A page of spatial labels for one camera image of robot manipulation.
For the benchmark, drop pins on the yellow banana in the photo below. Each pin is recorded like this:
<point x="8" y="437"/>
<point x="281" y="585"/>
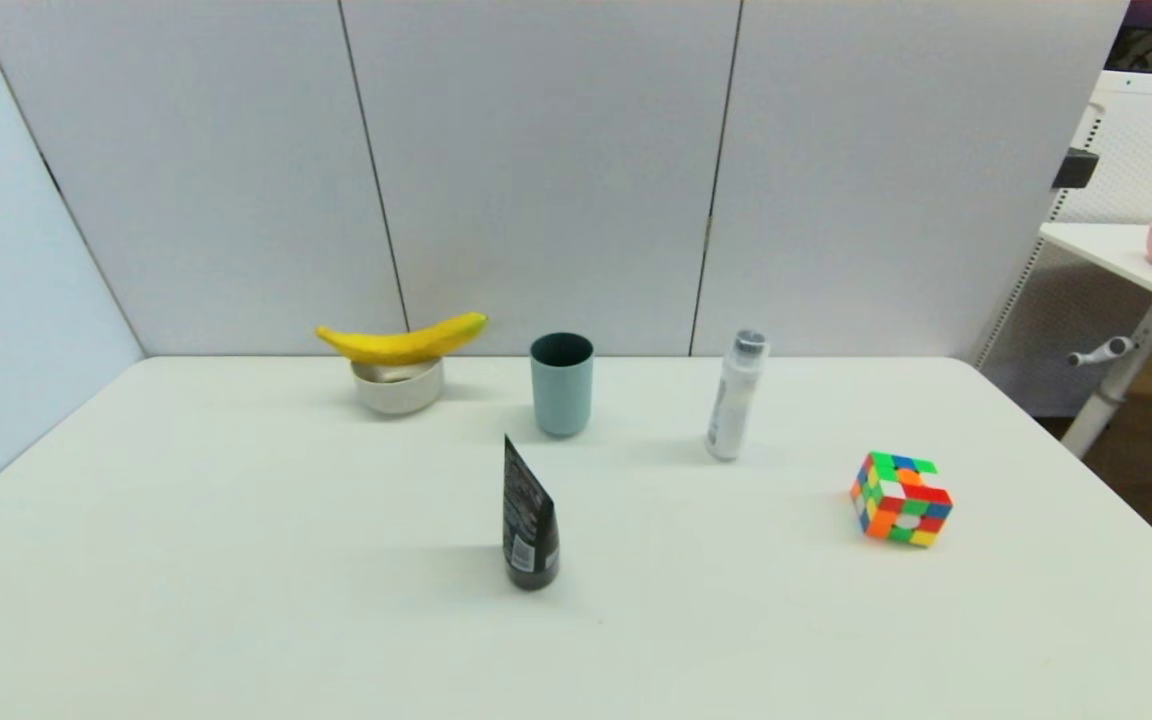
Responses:
<point x="401" y="342"/>

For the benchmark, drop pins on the beige bowl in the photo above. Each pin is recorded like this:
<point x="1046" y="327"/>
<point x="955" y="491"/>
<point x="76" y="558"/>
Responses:
<point x="398" y="392"/>

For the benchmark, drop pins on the teal plastic cup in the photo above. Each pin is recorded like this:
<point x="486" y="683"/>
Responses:
<point x="562" y="395"/>

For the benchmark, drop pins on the white cylindrical bottle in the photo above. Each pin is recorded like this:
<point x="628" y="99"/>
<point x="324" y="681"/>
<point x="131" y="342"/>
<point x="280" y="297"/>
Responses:
<point x="734" y="400"/>

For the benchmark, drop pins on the black squeeze tube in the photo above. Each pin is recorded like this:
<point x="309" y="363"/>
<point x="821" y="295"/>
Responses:
<point x="528" y="530"/>

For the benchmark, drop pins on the multicoloured puzzle cube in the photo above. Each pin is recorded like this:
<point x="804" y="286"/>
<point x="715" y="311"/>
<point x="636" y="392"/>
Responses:
<point x="899" y="500"/>

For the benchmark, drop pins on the black clamp on panel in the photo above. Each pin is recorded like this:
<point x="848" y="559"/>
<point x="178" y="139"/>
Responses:
<point x="1076" y="168"/>

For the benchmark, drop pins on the white side desk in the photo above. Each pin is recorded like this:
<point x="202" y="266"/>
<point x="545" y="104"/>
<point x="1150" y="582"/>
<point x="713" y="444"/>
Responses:
<point x="1111" y="250"/>

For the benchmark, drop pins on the white pegboard panel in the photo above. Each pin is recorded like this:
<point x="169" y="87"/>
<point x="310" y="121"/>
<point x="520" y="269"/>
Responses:
<point x="1146" y="140"/>

